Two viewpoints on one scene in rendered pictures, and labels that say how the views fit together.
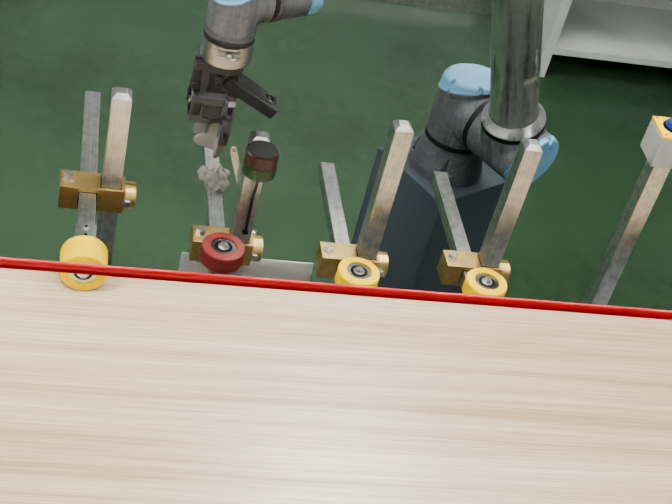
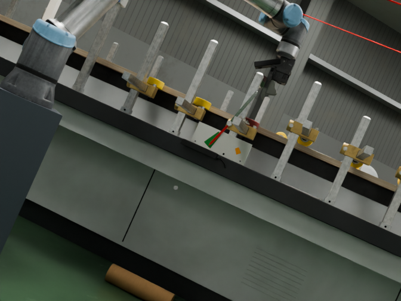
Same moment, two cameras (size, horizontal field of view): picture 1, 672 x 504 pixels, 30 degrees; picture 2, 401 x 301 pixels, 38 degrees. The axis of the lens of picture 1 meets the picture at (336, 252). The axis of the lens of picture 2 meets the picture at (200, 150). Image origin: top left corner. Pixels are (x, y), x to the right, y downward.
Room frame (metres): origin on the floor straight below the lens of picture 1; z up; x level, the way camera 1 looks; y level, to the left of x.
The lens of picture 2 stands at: (4.20, 1.27, 0.68)
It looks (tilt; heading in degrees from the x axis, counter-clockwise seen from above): 0 degrees down; 207
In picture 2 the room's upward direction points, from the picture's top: 24 degrees clockwise
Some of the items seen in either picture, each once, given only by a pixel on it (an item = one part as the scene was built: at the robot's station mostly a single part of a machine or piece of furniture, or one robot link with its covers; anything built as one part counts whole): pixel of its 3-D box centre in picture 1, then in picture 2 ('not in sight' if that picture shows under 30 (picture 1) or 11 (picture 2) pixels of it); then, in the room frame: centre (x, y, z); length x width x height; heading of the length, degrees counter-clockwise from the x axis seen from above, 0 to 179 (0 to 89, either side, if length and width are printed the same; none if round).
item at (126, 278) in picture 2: not in sight; (139, 287); (1.97, 0.13, 0.04); 0.30 x 0.08 x 0.08; 107
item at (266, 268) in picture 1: (244, 276); (221, 143); (1.88, 0.16, 0.75); 0.26 x 0.01 x 0.10; 107
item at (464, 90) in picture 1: (467, 104); (47, 48); (2.68, -0.22, 0.79); 0.17 x 0.15 x 0.18; 48
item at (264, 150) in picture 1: (253, 197); not in sight; (1.80, 0.17, 1.00); 0.06 x 0.06 x 0.22; 17
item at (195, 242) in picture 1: (226, 246); (241, 129); (1.84, 0.20, 0.84); 0.14 x 0.06 x 0.05; 107
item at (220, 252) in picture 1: (219, 267); (246, 130); (1.76, 0.20, 0.85); 0.08 x 0.08 x 0.11
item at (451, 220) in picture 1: (457, 242); (139, 85); (2.06, -0.23, 0.84); 0.44 x 0.03 x 0.04; 17
